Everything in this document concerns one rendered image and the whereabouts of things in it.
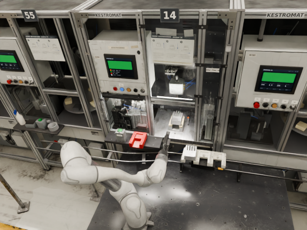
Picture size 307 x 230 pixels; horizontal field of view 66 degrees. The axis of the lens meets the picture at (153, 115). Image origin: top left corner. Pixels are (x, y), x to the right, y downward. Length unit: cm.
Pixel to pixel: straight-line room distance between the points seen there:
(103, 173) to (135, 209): 44
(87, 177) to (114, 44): 96
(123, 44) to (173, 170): 120
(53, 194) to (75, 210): 40
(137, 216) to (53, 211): 153
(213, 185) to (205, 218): 31
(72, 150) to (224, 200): 128
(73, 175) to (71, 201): 176
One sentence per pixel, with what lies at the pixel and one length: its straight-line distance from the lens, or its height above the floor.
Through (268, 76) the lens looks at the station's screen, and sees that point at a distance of 175.
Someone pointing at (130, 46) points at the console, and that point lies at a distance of 177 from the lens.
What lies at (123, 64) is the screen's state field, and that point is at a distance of 183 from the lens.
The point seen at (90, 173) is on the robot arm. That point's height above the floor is 142.
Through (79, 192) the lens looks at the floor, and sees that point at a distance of 315.
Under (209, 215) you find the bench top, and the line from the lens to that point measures 204.
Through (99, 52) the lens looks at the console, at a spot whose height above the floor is 174.
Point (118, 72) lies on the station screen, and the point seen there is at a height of 159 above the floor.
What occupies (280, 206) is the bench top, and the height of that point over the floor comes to 68.
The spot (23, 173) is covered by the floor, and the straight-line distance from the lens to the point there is 370.
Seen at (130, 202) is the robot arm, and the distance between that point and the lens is 178.
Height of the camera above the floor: 246
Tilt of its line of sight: 39 degrees down
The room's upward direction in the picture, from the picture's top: 6 degrees counter-clockwise
